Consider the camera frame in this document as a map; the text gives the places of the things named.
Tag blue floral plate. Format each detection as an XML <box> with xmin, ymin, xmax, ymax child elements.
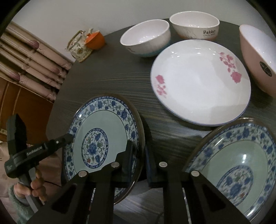
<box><xmin>62</xmin><ymin>93</ymin><xmax>145</xmax><ymax>204</ymax></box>
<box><xmin>184</xmin><ymin>118</ymin><xmax>275</xmax><ymax>223</ymax></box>

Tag white plate pink roses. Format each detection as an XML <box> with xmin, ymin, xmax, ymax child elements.
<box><xmin>150</xmin><ymin>40</ymin><xmax>251</xmax><ymax>126</ymax></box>

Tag white bowl blue base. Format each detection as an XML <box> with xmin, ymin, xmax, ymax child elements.
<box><xmin>120</xmin><ymin>19</ymin><xmax>171</xmax><ymax>57</ymax></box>

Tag large pink bowl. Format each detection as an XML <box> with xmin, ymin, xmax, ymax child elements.
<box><xmin>239</xmin><ymin>24</ymin><xmax>275</xmax><ymax>97</ymax></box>

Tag white Rabbit bowl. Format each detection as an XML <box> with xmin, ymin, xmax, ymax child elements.
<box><xmin>169</xmin><ymin>11</ymin><xmax>220</xmax><ymax>41</ymax></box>

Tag green fuzzy sleeve forearm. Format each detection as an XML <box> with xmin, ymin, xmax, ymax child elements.
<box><xmin>8</xmin><ymin>184</ymin><xmax>34</xmax><ymax>223</ymax></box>

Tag person's left hand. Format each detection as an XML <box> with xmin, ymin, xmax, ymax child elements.
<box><xmin>14</xmin><ymin>169</ymin><xmax>48</xmax><ymax>202</ymax></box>

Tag beige patterned curtain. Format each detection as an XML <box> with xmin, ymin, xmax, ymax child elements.
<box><xmin>1</xmin><ymin>22</ymin><xmax>72</xmax><ymax>102</ymax></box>

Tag orange lidded cup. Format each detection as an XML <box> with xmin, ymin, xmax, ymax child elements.
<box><xmin>85</xmin><ymin>31</ymin><xmax>105</xmax><ymax>50</ymax></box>

